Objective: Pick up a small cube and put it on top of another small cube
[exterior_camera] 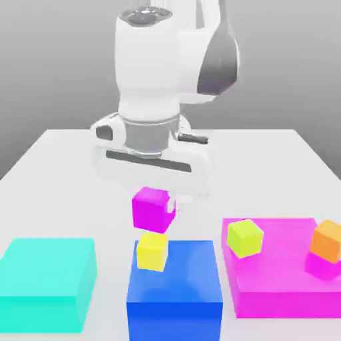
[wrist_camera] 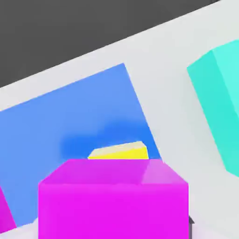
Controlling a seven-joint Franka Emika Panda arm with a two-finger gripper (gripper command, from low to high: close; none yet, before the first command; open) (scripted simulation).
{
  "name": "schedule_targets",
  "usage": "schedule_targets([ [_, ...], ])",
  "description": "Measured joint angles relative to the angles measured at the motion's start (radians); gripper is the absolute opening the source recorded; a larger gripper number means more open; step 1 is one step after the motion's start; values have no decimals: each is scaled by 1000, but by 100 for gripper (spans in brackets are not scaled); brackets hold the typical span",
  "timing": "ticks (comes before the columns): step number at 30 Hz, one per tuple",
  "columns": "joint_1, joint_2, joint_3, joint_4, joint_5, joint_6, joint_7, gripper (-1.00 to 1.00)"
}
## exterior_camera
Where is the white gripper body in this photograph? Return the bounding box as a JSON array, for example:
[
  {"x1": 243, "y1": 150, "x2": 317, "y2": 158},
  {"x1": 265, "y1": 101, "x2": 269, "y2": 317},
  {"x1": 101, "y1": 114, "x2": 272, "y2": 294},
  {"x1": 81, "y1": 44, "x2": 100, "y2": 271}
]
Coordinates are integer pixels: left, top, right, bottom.
[{"x1": 90, "y1": 143, "x2": 210, "y2": 200}]

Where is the small magenta cube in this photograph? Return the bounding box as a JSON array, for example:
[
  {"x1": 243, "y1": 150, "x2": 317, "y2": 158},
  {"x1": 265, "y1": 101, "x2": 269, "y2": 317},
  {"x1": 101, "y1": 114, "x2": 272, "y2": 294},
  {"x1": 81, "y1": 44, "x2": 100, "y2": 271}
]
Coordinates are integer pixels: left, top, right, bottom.
[{"x1": 131, "y1": 186, "x2": 176, "y2": 234}]

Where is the small yellow cube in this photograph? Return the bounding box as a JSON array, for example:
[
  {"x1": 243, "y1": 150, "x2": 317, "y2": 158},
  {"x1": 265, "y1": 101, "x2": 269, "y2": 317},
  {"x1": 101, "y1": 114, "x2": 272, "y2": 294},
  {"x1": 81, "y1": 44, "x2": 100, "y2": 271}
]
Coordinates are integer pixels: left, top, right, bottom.
[{"x1": 136, "y1": 230, "x2": 169, "y2": 273}]

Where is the small lime cube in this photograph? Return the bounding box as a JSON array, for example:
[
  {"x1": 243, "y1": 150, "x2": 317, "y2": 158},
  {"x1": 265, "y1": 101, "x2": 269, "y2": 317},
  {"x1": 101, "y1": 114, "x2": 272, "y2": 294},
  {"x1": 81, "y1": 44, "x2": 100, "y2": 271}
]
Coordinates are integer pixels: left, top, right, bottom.
[{"x1": 226, "y1": 218, "x2": 265, "y2": 259}]

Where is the small orange cube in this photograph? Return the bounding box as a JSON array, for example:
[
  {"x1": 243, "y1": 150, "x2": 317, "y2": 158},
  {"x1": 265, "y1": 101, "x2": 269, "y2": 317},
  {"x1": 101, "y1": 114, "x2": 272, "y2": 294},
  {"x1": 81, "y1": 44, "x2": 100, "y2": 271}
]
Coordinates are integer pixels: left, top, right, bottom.
[{"x1": 309, "y1": 219, "x2": 341, "y2": 265}]

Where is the large blue box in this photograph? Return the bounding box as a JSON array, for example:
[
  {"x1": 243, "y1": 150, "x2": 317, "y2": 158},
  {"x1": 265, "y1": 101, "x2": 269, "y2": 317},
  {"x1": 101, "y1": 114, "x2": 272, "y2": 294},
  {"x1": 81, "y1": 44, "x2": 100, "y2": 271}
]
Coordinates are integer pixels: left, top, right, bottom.
[{"x1": 126, "y1": 240, "x2": 224, "y2": 341}]

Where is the large pink box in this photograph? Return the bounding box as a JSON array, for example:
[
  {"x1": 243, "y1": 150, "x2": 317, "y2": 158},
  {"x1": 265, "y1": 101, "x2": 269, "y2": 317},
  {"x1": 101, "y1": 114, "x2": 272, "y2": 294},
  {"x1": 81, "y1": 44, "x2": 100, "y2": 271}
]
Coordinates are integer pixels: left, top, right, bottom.
[{"x1": 221, "y1": 217, "x2": 341, "y2": 320}]

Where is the large cyan box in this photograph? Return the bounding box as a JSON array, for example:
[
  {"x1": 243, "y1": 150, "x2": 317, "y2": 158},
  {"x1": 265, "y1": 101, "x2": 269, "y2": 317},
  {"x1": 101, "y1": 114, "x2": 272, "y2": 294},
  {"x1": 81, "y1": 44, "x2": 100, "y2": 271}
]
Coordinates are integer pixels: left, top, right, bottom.
[{"x1": 0, "y1": 237, "x2": 99, "y2": 334}]

